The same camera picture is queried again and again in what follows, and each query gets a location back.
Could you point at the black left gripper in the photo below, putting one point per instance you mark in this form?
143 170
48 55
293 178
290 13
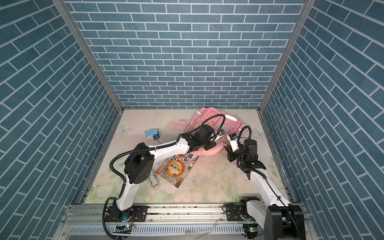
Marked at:
211 145

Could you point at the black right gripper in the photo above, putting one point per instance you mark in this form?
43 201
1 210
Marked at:
230 153

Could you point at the blue pencil sharpener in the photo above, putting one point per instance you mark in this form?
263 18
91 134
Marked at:
152 135

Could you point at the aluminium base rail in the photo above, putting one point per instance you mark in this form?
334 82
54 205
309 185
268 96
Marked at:
157 220

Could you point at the colourful illustrated children's book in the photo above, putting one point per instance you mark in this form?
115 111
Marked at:
176 168

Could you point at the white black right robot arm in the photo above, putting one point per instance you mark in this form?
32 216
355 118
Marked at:
267 186

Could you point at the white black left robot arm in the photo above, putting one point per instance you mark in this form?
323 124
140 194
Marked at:
135 166

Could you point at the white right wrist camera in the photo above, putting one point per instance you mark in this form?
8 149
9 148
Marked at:
233 139

